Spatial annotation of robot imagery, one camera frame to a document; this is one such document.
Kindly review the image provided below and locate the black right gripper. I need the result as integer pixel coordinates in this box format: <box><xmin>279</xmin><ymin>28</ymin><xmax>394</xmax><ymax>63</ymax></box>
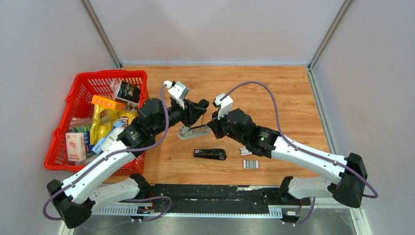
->
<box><xmin>207</xmin><ymin>108</ymin><xmax>247</xmax><ymax>147</ymax></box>

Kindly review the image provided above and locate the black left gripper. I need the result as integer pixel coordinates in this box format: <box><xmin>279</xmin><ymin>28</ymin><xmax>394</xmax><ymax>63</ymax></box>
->
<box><xmin>151</xmin><ymin>98</ymin><xmax>206</xmax><ymax>137</ymax></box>

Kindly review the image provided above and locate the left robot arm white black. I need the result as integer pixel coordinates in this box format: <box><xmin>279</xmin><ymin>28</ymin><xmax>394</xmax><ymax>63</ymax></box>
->
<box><xmin>43</xmin><ymin>98</ymin><xmax>209</xmax><ymax>229</ymax></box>

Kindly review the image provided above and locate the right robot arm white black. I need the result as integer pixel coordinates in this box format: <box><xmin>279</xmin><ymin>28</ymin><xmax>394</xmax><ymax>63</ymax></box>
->
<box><xmin>207</xmin><ymin>109</ymin><xmax>368</xmax><ymax>208</ymax></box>

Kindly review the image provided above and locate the black stapler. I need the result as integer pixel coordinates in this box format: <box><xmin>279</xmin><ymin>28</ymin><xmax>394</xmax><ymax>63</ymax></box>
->
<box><xmin>193</xmin><ymin>148</ymin><xmax>227</xmax><ymax>161</ymax></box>

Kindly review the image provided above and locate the strip of staples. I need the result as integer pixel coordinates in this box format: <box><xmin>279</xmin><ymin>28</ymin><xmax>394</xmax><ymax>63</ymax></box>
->
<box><xmin>243</xmin><ymin>160</ymin><xmax>259</xmax><ymax>169</ymax></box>

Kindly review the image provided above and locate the small staple box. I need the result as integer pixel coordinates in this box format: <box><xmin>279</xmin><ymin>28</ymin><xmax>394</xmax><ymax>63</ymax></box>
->
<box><xmin>239</xmin><ymin>147</ymin><xmax>252</xmax><ymax>156</ymax></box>

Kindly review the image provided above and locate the black box in basket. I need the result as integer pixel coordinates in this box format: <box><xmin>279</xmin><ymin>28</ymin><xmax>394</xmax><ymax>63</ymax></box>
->
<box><xmin>112</xmin><ymin>80</ymin><xmax>141</xmax><ymax>108</ymax></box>

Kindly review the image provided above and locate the yellow snack bag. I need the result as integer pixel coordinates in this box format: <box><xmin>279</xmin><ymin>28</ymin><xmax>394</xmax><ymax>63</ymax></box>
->
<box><xmin>90</xmin><ymin>104</ymin><xmax>137</xmax><ymax>145</ymax></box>

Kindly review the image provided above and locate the orange block in basket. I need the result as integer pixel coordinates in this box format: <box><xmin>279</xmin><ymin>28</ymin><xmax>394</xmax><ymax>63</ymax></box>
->
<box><xmin>91</xmin><ymin>94</ymin><xmax>126</xmax><ymax>110</ymax></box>

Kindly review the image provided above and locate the red plastic basket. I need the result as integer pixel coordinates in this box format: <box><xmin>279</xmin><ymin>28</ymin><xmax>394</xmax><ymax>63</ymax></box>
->
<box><xmin>44</xmin><ymin>70</ymin><xmax>149</xmax><ymax>172</ymax></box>

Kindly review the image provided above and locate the green box in basket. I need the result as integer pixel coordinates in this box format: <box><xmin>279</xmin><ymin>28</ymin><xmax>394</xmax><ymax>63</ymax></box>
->
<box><xmin>70</xmin><ymin>125</ymin><xmax>92</xmax><ymax>154</ymax></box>

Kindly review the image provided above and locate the white pink sponge box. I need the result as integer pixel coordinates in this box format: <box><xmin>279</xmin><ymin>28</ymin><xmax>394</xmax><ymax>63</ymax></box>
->
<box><xmin>65</xmin><ymin>132</ymin><xmax>87</xmax><ymax>162</ymax></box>

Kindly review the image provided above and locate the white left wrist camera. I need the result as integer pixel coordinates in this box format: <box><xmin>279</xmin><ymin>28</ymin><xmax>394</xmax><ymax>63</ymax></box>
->
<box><xmin>163</xmin><ymin>80</ymin><xmax>190</xmax><ymax>110</ymax></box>

